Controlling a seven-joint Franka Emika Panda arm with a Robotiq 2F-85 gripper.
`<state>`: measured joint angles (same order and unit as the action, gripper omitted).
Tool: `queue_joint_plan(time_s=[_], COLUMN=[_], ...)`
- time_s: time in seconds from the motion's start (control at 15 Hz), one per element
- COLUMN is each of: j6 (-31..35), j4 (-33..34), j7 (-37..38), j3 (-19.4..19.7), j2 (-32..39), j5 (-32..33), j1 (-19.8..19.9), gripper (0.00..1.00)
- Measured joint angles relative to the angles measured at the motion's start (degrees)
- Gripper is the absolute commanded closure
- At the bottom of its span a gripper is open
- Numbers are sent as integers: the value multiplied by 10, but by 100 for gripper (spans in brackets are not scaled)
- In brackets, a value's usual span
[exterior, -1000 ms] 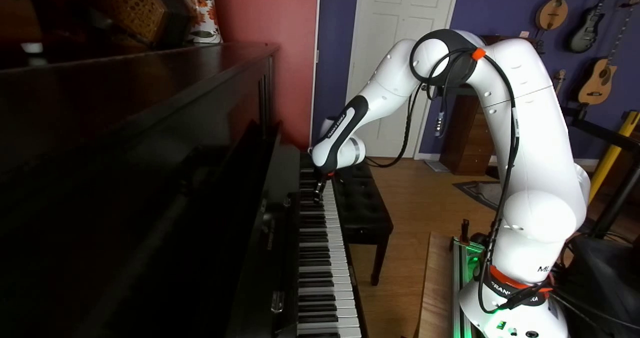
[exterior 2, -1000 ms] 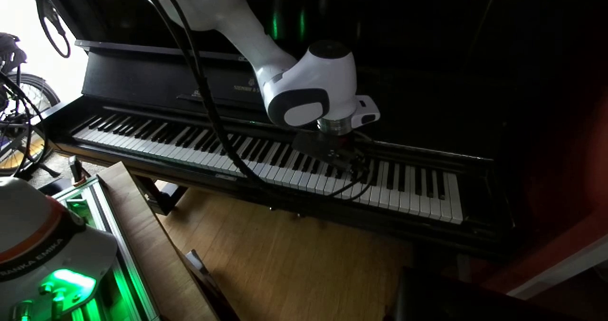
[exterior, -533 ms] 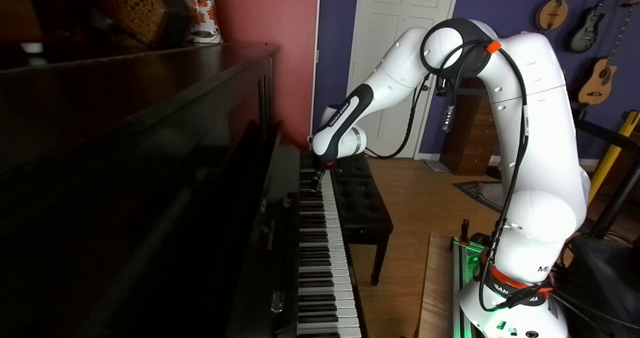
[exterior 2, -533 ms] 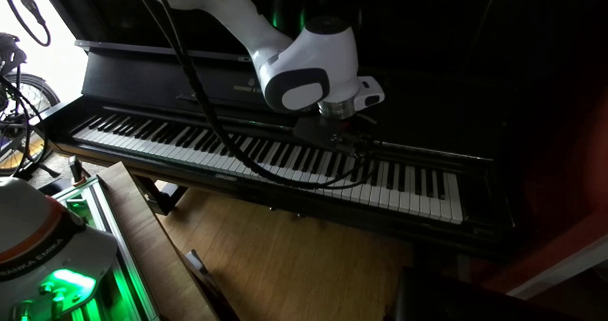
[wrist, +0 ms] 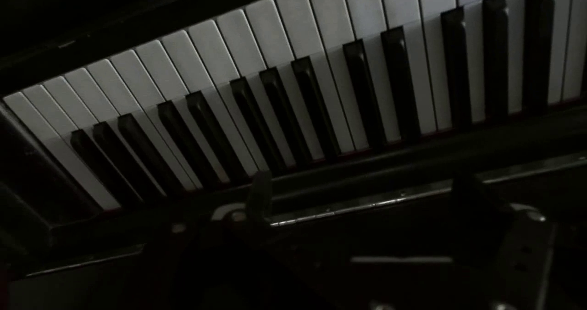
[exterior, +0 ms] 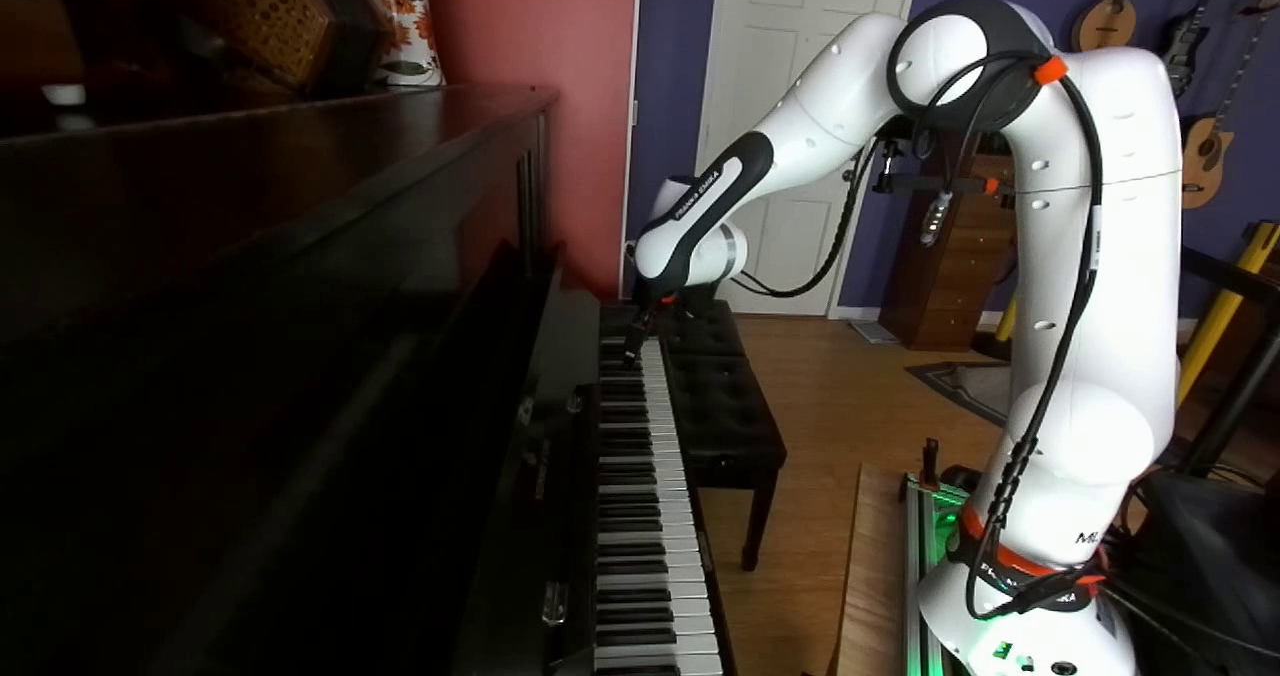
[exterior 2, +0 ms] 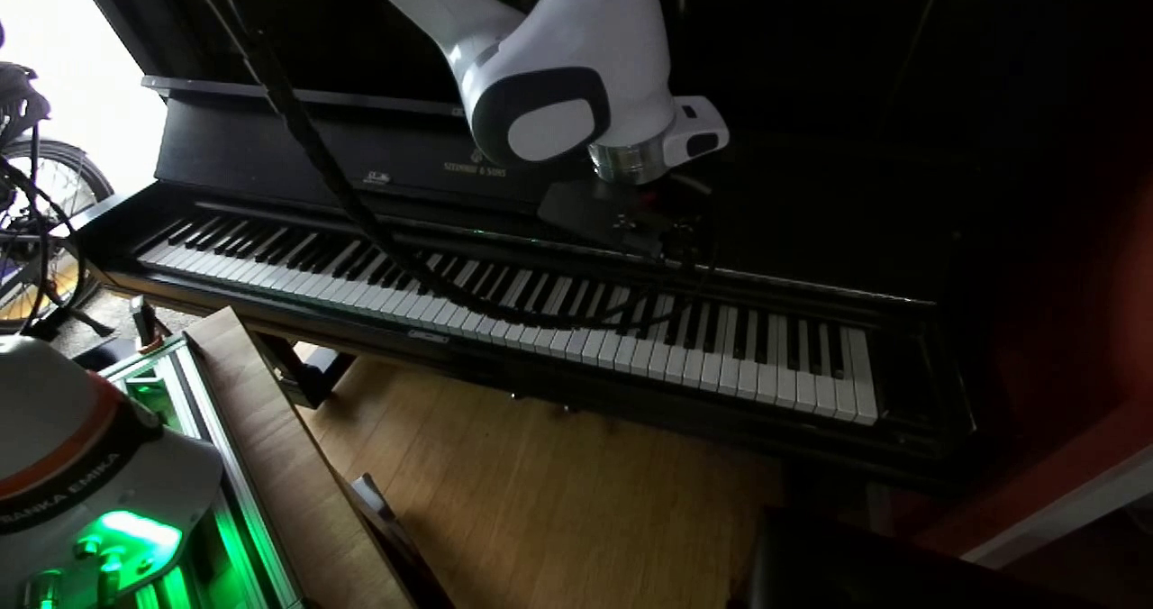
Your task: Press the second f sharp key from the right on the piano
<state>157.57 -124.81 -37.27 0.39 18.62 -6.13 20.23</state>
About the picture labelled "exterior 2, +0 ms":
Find black upright piano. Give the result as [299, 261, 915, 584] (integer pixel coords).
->
[67, 0, 1001, 495]

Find black piano bench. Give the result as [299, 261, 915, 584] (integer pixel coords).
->
[744, 501, 1095, 609]

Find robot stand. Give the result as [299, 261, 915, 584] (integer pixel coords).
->
[76, 306, 456, 609]

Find window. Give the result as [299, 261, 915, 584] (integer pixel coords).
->
[0, 0, 170, 199]

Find bicycle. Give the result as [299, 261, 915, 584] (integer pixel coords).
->
[0, 22, 118, 336]

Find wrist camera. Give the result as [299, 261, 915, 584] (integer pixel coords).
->
[538, 179, 669, 257]

